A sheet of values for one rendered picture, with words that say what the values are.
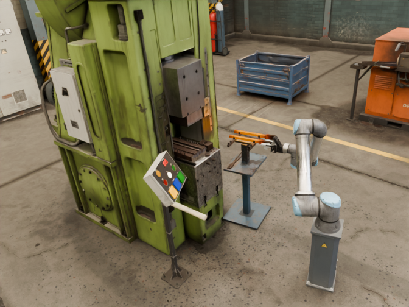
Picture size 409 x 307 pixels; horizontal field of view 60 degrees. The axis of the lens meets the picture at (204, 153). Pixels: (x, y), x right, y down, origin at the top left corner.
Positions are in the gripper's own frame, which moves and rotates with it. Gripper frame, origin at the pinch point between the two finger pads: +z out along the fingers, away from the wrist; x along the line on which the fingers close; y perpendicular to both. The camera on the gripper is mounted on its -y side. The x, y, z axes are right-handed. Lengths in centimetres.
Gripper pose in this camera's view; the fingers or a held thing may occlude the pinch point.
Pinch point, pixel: (263, 142)
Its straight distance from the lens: 335.6
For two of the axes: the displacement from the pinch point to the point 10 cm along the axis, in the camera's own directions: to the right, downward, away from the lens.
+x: 5.1, -4.5, 7.3
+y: 0.8, 8.7, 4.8
